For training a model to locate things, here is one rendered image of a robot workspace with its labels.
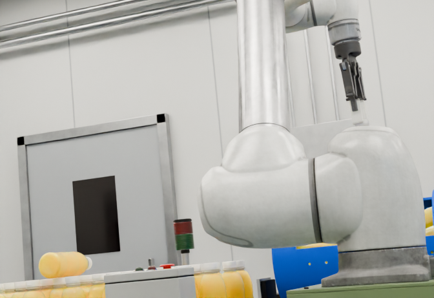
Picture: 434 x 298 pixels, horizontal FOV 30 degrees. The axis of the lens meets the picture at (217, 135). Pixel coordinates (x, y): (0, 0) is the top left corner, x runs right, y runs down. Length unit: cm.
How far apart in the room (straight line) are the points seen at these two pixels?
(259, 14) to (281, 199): 44
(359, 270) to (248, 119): 36
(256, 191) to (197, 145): 437
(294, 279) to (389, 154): 72
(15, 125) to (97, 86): 75
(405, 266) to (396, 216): 8
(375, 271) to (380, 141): 22
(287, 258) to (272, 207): 66
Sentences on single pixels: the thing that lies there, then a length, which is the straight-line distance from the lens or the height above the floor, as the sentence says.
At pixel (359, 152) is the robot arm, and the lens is 141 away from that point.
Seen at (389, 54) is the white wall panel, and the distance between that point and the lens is 554.
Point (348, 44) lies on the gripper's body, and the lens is 232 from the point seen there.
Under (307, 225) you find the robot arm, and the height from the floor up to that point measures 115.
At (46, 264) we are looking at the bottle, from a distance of 231.
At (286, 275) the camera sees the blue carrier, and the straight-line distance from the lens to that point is 206.
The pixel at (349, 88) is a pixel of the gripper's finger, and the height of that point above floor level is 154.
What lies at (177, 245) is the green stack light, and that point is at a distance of 267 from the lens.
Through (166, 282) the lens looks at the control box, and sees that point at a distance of 196.
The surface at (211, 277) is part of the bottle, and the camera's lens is 215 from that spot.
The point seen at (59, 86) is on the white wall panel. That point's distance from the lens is 634.
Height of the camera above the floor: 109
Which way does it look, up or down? 9 degrees up
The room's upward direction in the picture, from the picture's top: 6 degrees counter-clockwise
